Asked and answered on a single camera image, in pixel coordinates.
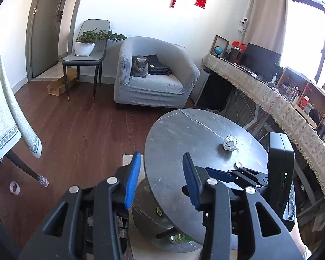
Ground small red flags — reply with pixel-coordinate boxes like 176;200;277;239
232;39;247;51

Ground grey door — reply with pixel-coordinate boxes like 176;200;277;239
26;0;69;82

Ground grey dining chair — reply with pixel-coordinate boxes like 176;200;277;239
61;19;111;103

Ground grey armchair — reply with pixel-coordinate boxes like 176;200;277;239
114;36;200;110

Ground flat cardboard box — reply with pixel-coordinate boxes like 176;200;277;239
47;68;79;97

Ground white paper ball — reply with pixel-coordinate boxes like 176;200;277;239
223;135;238;152

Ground dark marble round table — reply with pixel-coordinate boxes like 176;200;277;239
132;108;270;254

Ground leaf patterned tablecloth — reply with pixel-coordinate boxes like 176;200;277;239
0;53;43;195

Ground black trash bin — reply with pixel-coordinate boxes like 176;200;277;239
81;210;129;260

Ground green glass bottle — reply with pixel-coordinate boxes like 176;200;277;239
169;234;193;246

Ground window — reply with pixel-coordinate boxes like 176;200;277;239
280;0;325;88

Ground potted plant in white pot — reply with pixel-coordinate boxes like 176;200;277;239
74;28;128;57

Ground clear tape roll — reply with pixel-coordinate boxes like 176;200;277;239
9;181;22;196

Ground desk with lace cloth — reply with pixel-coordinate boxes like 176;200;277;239
201;54;325;231

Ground dark brown speaker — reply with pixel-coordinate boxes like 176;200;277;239
229;47;244;64

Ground beige curtain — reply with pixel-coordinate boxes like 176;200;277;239
244;0;292;58

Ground wooden picture frame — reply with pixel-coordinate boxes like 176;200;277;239
212;35;230;59

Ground black computer monitor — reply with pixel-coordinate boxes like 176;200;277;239
240;43;282;78

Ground person's right forearm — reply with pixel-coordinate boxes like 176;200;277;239
290;221;312;260

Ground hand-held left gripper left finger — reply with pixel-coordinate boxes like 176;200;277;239
18;152;141;260

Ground black bag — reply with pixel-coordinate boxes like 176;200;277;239
146;54;173;76

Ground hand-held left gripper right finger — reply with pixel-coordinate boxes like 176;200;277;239
182;152;304;260

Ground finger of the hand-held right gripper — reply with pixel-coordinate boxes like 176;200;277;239
229;188;250;236
206;166;269;189

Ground grey cat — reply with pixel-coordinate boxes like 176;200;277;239
131;55;150;78

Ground wooden desktop shelf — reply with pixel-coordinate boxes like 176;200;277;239
276;66;325;153

